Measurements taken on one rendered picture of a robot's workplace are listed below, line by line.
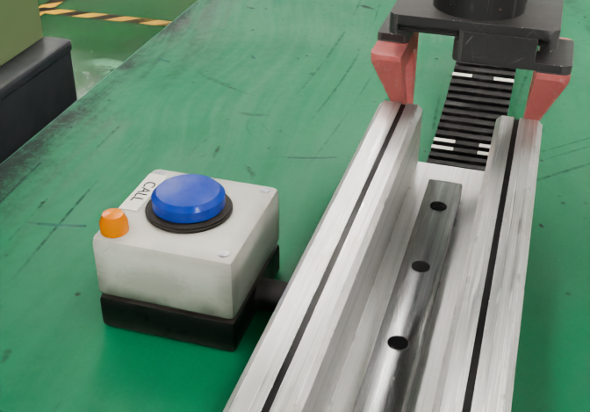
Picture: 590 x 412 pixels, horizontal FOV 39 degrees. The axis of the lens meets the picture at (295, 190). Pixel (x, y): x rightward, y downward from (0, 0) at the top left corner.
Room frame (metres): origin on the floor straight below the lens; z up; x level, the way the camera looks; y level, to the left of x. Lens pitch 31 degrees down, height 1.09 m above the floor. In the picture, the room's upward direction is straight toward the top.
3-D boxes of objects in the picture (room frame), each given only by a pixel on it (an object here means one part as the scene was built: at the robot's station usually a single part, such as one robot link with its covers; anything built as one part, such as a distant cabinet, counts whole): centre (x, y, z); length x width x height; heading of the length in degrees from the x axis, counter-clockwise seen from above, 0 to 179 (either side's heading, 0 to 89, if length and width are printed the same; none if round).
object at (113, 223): (0.37, 0.10, 0.85); 0.01 x 0.01 x 0.01
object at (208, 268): (0.39, 0.05, 0.81); 0.10 x 0.08 x 0.06; 73
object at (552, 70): (0.50, -0.14, 0.86); 0.07 x 0.07 x 0.09; 73
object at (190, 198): (0.39, 0.06, 0.84); 0.04 x 0.04 x 0.02
